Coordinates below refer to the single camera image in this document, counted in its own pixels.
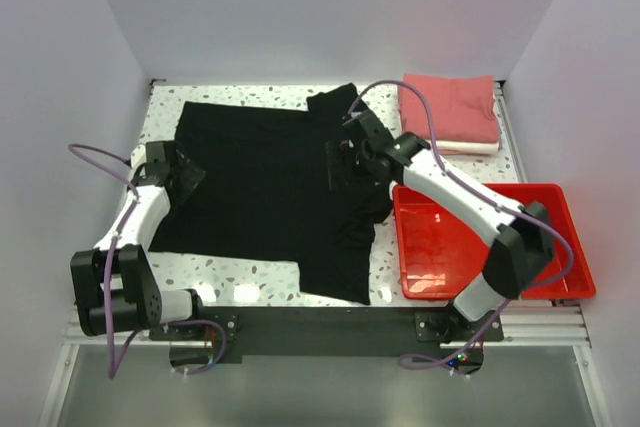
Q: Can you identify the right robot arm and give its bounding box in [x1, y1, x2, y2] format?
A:
[325, 110, 555, 340]

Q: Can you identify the aluminium rail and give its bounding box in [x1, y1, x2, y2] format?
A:
[494, 80, 528, 183]
[63, 302, 591, 347]

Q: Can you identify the dark pink folded t-shirt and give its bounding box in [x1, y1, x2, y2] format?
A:
[403, 74, 500, 144]

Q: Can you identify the aluminium right side rail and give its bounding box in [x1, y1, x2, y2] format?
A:
[494, 80, 528, 183]

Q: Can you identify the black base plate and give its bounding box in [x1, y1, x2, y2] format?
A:
[149, 307, 504, 372]

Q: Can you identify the aluminium front rail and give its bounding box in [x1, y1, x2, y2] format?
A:
[63, 302, 591, 347]

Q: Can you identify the black t-shirt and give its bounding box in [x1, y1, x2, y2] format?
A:
[151, 84, 392, 304]

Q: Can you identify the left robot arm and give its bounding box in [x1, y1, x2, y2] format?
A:
[70, 140, 207, 339]

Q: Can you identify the red plastic tray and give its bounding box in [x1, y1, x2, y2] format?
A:
[393, 183, 596, 301]

